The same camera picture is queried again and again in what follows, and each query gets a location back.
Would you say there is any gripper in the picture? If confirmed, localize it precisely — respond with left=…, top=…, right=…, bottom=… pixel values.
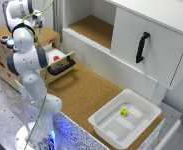
left=31, top=11, right=45, bottom=30

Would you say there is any white plastic box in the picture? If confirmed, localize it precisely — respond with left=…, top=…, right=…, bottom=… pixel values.
left=87, top=88, right=163, bottom=150

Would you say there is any black drawer handle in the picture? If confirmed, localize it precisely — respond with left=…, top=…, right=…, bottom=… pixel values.
left=46, top=55, right=77, bottom=77

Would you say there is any wooden drawer box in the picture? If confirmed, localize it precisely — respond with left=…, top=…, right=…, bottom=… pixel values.
left=0, top=25, right=62, bottom=92

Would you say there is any black door handle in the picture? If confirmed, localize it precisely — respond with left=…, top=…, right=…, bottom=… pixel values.
left=135, top=31, right=151, bottom=64

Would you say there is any blue button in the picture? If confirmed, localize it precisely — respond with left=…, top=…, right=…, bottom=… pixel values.
left=6, top=38, right=16, bottom=48

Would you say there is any pink block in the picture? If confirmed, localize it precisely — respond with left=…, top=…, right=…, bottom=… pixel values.
left=53, top=55, right=61, bottom=62

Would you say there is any green cable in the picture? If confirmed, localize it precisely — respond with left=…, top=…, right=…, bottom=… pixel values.
left=21, top=0, right=56, bottom=150

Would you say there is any wooden drawer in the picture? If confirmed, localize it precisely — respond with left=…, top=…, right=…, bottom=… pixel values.
left=40, top=45, right=77, bottom=86

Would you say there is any red button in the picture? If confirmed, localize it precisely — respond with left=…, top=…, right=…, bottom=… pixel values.
left=0, top=34, right=10, bottom=44

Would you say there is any yellow block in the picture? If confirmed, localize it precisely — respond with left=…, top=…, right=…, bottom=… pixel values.
left=120, top=108, right=129, bottom=117

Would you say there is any white cabinet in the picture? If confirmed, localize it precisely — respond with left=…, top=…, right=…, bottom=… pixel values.
left=59, top=0, right=183, bottom=105

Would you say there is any white sliding door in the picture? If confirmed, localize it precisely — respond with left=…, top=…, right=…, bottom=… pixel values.
left=109, top=6, right=183, bottom=89

